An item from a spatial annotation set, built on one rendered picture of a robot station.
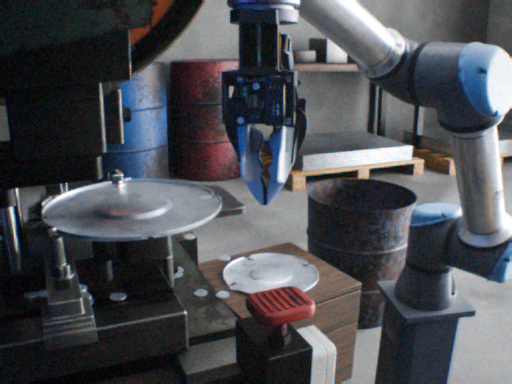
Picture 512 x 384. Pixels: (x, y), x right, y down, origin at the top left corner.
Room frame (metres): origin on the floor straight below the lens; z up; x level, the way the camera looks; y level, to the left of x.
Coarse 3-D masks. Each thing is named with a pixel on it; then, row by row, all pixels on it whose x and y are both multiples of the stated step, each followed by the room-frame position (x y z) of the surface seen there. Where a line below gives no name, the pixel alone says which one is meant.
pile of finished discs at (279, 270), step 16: (256, 256) 1.53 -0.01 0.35; (272, 256) 1.53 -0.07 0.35; (288, 256) 1.52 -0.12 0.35; (224, 272) 1.41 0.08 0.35; (240, 272) 1.41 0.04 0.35; (256, 272) 1.40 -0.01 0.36; (272, 272) 1.40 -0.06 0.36; (288, 272) 1.40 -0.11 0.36; (304, 272) 1.41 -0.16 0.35; (256, 288) 1.30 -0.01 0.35; (272, 288) 1.30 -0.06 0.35; (304, 288) 1.30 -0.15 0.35
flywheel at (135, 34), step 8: (152, 0) 1.12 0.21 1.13; (160, 0) 1.13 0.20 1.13; (168, 0) 1.13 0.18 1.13; (152, 8) 1.12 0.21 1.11; (160, 8) 1.13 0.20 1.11; (168, 8) 1.13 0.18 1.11; (152, 16) 1.12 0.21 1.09; (160, 16) 1.13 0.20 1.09; (152, 24) 1.12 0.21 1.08; (136, 32) 1.11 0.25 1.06; (144, 32) 1.11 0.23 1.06; (136, 40) 1.11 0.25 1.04
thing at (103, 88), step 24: (24, 96) 0.64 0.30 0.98; (48, 96) 0.65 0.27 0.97; (72, 96) 0.67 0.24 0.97; (96, 96) 0.68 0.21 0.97; (120, 96) 0.72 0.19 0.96; (24, 120) 0.64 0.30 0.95; (48, 120) 0.65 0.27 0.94; (72, 120) 0.67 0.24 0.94; (96, 120) 0.68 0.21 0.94; (120, 120) 0.72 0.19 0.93; (24, 144) 0.64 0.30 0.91; (48, 144) 0.65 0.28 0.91; (72, 144) 0.67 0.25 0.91; (96, 144) 0.68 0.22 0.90
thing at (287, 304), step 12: (276, 288) 0.53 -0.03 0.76; (288, 288) 0.53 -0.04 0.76; (252, 300) 0.51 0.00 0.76; (264, 300) 0.50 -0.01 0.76; (276, 300) 0.51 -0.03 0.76; (288, 300) 0.50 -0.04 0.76; (300, 300) 0.50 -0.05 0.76; (312, 300) 0.51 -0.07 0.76; (252, 312) 0.49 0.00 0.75; (264, 312) 0.48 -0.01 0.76; (276, 312) 0.48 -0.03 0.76; (288, 312) 0.48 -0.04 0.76; (300, 312) 0.48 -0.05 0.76; (312, 312) 0.49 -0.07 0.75; (264, 324) 0.47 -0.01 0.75; (276, 324) 0.47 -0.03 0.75
